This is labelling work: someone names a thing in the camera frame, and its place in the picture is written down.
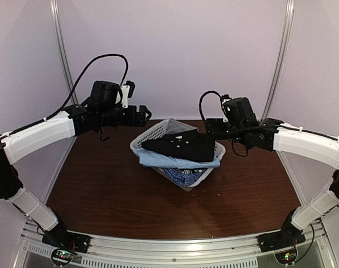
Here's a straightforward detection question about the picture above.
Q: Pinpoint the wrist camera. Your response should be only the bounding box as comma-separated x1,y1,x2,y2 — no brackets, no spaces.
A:
119,80,135,108
220,94,232,123

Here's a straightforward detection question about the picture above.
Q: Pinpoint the blue checkered shirt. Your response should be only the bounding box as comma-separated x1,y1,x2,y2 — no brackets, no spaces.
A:
162,168,207,186

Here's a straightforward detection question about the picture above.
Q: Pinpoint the right aluminium frame post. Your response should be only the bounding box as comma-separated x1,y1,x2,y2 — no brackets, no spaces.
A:
262,0,295,119

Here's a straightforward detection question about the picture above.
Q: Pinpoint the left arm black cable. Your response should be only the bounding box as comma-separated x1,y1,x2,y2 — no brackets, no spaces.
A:
43,54,129,123

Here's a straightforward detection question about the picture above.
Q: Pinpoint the left circuit board with LEDs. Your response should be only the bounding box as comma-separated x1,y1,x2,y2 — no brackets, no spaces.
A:
50,248,76,266

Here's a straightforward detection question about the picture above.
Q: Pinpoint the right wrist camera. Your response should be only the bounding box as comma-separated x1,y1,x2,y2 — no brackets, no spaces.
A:
220,94,232,123

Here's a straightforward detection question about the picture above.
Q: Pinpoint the left aluminium frame post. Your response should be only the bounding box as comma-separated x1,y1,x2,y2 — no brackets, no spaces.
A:
50,0,74,93

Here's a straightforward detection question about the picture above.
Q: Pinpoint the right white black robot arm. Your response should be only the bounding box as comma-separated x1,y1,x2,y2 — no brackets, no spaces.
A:
201,95,339,247

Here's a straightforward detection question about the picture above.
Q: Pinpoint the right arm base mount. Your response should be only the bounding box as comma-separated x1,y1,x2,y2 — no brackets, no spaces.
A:
258,230,306,252

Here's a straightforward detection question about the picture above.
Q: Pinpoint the aluminium frame post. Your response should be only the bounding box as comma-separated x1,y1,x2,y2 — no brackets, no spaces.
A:
262,0,295,119
50,0,74,93

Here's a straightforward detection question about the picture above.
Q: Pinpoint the circuit board with leds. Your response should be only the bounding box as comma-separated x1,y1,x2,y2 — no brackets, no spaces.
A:
50,248,76,266
274,249,298,265

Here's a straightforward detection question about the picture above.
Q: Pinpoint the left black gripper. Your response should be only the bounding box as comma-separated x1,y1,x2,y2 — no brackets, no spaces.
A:
99,104,152,127

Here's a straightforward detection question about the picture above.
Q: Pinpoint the light blue shirt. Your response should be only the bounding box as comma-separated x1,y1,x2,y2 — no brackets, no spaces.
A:
133,148,220,169

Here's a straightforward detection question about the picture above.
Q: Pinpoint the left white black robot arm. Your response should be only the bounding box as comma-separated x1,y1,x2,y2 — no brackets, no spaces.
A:
0,81,152,248

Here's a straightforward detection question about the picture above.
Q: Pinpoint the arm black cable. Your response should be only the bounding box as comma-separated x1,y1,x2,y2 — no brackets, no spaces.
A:
198,90,229,121
43,54,129,123

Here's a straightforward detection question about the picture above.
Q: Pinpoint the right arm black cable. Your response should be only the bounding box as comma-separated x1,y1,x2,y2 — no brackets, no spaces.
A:
198,90,229,121

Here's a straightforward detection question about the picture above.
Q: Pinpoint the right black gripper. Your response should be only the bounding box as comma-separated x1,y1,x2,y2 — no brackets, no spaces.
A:
206,118,248,145

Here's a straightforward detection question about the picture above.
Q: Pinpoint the black long sleeve shirt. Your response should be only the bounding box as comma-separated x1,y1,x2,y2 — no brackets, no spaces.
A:
142,130,215,162

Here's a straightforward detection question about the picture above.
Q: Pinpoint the front aluminium rail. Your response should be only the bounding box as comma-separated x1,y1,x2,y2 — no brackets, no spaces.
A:
11,220,337,267

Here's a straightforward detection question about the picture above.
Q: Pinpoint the grey shirt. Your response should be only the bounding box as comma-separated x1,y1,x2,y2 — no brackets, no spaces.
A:
165,118,198,135

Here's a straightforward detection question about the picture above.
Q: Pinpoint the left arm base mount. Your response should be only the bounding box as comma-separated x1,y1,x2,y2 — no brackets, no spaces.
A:
42,231,90,253

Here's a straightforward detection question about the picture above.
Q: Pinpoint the white perforated plastic basket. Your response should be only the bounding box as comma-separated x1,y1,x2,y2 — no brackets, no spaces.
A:
130,119,226,192

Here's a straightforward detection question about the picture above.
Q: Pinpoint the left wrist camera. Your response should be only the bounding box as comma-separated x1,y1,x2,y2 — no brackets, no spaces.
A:
119,80,135,108

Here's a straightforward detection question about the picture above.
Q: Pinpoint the right circuit board with LEDs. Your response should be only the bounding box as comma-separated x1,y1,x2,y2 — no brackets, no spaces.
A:
274,249,298,265

